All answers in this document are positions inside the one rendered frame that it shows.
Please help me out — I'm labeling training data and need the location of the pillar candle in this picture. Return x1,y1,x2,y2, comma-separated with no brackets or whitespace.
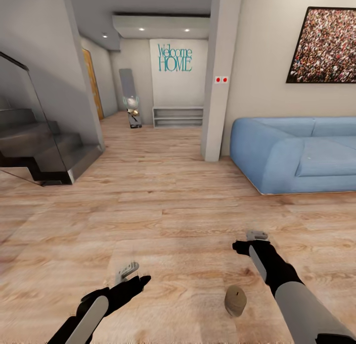
224,286,247,317

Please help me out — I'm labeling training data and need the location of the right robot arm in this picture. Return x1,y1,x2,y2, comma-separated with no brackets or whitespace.
232,230,356,344

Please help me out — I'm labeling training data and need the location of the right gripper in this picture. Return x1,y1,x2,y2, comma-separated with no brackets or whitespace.
232,241,251,255

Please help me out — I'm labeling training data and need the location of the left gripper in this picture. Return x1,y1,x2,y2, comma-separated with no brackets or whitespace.
115,275,151,308

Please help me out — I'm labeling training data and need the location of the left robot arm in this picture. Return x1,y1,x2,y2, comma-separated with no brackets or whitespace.
47,261,151,344

